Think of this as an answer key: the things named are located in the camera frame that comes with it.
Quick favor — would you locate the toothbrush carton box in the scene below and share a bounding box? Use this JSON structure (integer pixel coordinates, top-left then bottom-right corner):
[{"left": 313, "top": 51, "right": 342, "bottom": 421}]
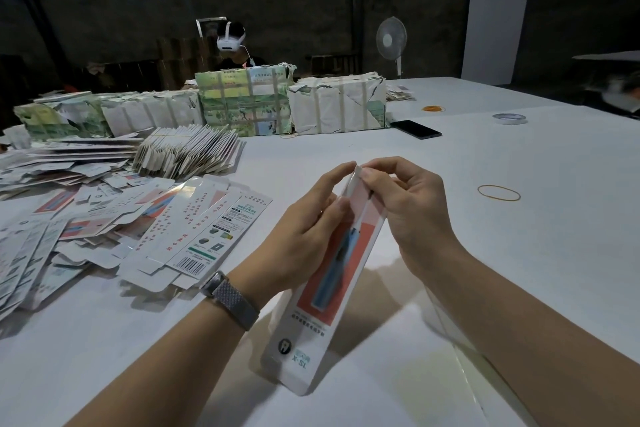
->
[{"left": 250, "top": 166, "right": 388, "bottom": 396}]

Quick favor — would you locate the person's left forearm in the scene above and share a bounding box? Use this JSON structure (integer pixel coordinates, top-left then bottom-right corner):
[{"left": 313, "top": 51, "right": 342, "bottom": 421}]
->
[{"left": 65, "top": 302, "right": 246, "bottom": 427}]

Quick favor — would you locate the green printed wrapped bundle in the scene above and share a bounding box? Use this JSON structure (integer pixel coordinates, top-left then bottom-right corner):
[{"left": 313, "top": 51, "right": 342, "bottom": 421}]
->
[{"left": 194, "top": 62, "right": 298, "bottom": 137}]

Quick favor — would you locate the dark wooden chair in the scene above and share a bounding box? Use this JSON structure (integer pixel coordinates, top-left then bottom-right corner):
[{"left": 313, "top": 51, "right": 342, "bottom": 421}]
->
[{"left": 308, "top": 53, "right": 359, "bottom": 77}]

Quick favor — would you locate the stack of brown cartons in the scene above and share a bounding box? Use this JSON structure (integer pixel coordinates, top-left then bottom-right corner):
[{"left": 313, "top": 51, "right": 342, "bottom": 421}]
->
[{"left": 158, "top": 34, "right": 216, "bottom": 91}]

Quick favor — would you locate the pile of cartons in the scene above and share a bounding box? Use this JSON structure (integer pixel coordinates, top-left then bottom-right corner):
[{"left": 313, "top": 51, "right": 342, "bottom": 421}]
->
[{"left": 0, "top": 126, "right": 273, "bottom": 323}]

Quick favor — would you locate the person's right hand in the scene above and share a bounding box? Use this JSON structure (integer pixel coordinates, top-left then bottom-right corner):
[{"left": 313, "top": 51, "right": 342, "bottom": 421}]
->
[{"left": 358, "top": 156, "right": 466, "bottom": 288}]

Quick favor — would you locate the row of white wrapped bundles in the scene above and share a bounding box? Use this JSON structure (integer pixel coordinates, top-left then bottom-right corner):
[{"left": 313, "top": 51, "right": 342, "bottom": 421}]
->
[{"left": 13, "top": 88, "right": 203, "bottom": 141}]

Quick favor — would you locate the person's left hand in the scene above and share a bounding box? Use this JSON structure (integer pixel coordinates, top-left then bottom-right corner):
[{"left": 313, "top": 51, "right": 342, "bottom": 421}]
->
[{"left": 228, "top": 161, "right": 358, "bottom": 308}]

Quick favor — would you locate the thin tan rubber band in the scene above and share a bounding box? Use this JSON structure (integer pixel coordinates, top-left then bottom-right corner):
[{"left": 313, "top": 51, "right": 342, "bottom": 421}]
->
[{"left": 477, "top": 183, "right": 522, "bottom": 203}]

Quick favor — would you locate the grey band wristwatch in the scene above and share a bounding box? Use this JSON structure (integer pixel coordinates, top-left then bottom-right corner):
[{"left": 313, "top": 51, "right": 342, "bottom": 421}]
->
[{"left": 200, "top": 270, "right": 262, "bottom": 332}]

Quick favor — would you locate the white head-mounted camera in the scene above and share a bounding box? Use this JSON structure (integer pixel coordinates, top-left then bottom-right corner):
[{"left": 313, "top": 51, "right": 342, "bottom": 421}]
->
[{"left": 196, "top": 16, "right": 247, "bottom": 53}]

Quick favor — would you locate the person's right forearm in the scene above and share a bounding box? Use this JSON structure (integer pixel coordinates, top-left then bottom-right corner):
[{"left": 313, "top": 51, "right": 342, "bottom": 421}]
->
[{"left": 430, "top": 246, "right": 640, "bottom": 427}]

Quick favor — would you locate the white standing fan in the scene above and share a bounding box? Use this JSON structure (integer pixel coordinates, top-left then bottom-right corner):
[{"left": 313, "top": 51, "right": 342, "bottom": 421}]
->
[{"left": 376, "top": 16, "right": 409, "bottom": 77}]

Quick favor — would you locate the white board panel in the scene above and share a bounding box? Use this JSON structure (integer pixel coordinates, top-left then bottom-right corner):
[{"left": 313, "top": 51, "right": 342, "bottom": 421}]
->
[{"left": 461, "top": 0, "right": 535, "bottom": 87}]

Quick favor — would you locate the cluttered side table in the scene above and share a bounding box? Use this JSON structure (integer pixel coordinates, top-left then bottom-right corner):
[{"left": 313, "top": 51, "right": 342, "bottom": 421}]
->
[{"left": 573, "top": 49, "right": 640, "bottom": 115}]

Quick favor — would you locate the white strapped wrapped bundle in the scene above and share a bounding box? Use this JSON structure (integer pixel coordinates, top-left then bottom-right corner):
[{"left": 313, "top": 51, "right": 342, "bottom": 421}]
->
[{"left": 288, "top": 71, "right": 389, "bottom": 135}]

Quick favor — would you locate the fanned stack of white cartons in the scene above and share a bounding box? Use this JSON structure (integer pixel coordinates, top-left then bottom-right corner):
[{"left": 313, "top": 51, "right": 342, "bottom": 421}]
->
[{"left": 133, "top": 124, "right": 246, "bottom": 181}]

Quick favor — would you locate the black smartphone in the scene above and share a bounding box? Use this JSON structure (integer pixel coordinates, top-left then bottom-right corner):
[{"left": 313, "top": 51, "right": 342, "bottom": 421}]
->
[{"left": 389, "top": 119, "right": 443, "bottom": 141}]

